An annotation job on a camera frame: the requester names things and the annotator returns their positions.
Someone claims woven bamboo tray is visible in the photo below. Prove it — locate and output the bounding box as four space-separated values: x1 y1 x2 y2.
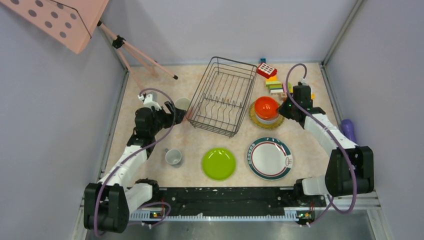
248 102 285 130

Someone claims grey wire dish rack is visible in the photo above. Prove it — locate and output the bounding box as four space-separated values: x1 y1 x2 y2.
186 56 257 138

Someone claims small grey mug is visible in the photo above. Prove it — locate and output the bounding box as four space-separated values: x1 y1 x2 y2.
165 148 183 168

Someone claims white ceramic bowl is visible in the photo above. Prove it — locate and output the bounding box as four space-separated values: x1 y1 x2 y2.
255 114 281 125

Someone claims white cup pink handle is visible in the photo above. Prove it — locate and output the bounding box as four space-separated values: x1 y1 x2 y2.
174 97 191 111

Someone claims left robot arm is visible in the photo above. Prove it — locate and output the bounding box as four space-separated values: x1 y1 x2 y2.
83 97 191 233

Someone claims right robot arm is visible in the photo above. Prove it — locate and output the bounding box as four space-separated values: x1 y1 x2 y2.
278 85 374 206

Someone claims pink tripod stand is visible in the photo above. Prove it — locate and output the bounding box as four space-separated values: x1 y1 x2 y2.
96 20 179 90

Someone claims pink perforated board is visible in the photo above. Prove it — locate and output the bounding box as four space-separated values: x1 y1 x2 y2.
0 0 109 54

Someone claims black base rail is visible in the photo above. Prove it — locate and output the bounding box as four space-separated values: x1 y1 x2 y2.
129 187 327 224

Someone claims red toy block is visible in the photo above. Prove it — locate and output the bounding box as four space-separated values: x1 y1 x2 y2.
256 62 278 79

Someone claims stack of coloured blocks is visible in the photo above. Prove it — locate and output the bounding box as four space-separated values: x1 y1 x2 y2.
265 75 293 101

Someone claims orange bowl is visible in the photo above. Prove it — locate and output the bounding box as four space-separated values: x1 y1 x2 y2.
254 96 280 120

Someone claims white plate green red rim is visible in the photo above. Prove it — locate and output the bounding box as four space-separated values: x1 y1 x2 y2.
246 137 294 181

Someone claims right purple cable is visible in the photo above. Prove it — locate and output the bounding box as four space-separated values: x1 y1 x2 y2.
284 63 359 215

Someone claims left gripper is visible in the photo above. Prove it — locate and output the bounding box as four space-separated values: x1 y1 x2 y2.
149 101 186 136

